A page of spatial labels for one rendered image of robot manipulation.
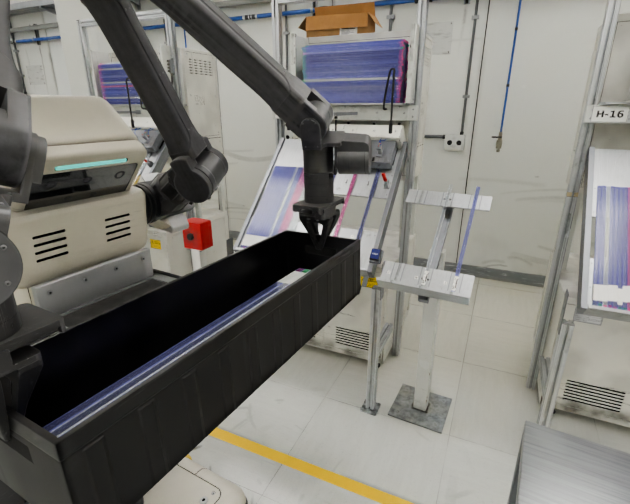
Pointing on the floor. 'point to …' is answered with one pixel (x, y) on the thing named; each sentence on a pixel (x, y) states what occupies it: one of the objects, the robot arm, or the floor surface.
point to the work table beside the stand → (576, 471)
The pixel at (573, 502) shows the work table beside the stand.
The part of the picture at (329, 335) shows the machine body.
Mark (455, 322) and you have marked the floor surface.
